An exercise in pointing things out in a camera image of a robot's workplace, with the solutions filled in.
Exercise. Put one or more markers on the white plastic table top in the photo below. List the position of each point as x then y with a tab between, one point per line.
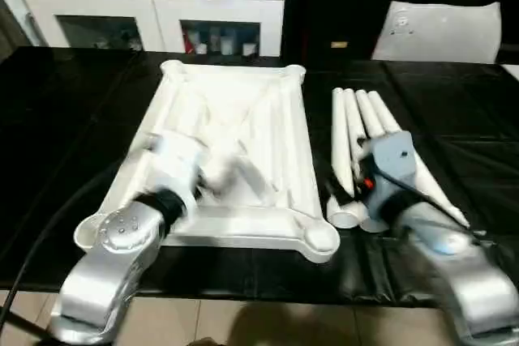
243	99

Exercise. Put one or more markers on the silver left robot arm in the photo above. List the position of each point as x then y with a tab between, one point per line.
121	240

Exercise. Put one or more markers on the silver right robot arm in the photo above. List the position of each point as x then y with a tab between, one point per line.
478	289

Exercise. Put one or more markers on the small gold label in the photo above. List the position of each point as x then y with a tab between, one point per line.
340	44

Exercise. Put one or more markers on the white chair back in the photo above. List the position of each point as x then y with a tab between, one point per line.
438	34

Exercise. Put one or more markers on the small white cup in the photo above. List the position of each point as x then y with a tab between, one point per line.
248	49
201	48

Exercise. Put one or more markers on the white jar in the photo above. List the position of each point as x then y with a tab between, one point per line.
227	44

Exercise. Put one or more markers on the red packet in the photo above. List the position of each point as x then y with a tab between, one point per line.
188	40

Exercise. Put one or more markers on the black tripod leg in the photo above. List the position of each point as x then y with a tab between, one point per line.
24	325

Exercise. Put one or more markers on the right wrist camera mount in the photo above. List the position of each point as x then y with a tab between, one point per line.
391	159

